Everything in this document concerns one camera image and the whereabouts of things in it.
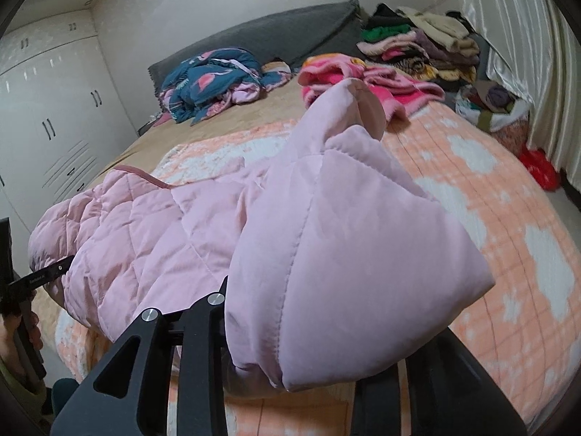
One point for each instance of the white wardrobe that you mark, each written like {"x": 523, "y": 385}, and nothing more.
{"x": 62, "y": 121}

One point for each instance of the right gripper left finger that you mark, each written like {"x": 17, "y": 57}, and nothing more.
{"x": 127, "y": 392}

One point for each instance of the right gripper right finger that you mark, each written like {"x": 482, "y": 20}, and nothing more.
{"x": 450, "y": 394}

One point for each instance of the red cloth on floor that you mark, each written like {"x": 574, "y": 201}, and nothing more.
{"x": 537, "y": 164}

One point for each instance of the blue flamingo print quilt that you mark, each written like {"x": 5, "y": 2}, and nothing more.
{"x": 208, "y": 83}

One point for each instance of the bag of mixed clothes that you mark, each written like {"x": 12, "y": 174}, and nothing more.
{"x": 490, "y": 107}

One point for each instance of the white satin curtain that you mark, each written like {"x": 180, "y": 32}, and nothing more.
{"x": 536, "y": 55}

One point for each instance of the peach white checked blanket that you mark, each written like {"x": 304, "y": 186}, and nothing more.
{"x": 525, "y": 331}

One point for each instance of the bright pink fleece blanket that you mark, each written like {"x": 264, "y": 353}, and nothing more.
{"x": 399, "y": 95}

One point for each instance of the pink quilted jacket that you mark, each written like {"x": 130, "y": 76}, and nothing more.
{"x": 336, "y": 265}

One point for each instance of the pile of folded clothes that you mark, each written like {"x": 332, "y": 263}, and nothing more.
{"x": 428, "y": 47}

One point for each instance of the dark grey headboard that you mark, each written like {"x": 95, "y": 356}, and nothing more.
{"x": 292, "y": 36}

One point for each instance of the left hand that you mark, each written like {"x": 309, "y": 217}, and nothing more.
{"x": 9, "y": 339}

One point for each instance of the green sleeve forearm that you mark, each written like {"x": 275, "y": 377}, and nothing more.
{"x": 31, "y": 399}

